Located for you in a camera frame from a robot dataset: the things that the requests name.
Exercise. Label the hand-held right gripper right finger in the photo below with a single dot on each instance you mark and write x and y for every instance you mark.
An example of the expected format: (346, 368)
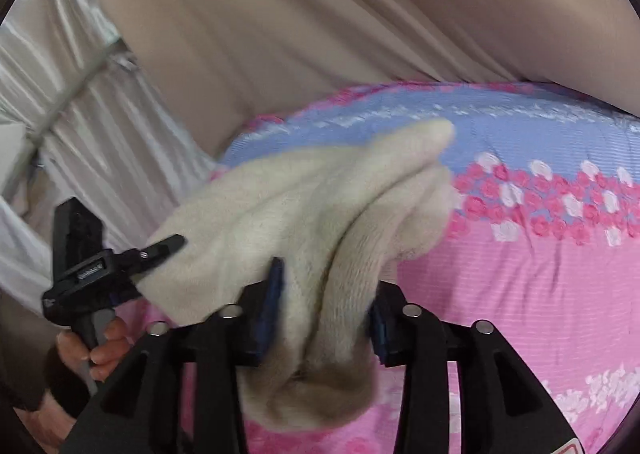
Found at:
(379, 334)

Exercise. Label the pink floral bedsheet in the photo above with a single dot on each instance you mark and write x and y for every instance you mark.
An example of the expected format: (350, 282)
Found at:
(525, 284)

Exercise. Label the cream knitted small garment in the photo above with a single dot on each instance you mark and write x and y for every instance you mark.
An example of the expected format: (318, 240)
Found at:
(300, 214)

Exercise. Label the beige curtain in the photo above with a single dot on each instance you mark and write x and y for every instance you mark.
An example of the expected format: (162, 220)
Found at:
(325, 14)

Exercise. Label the person's left hand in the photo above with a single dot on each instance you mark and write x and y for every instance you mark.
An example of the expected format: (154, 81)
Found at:
(107, 344)

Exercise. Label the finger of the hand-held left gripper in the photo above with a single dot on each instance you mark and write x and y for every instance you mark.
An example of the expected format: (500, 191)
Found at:
(160, 248)

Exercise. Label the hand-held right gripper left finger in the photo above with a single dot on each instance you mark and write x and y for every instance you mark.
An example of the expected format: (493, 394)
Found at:
(271, 306)

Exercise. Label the grey metal rail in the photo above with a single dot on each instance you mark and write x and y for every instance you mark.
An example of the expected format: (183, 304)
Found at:
(75, 84)

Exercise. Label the white satin curtain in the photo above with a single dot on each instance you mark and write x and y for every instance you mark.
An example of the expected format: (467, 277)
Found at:
(90, 144)

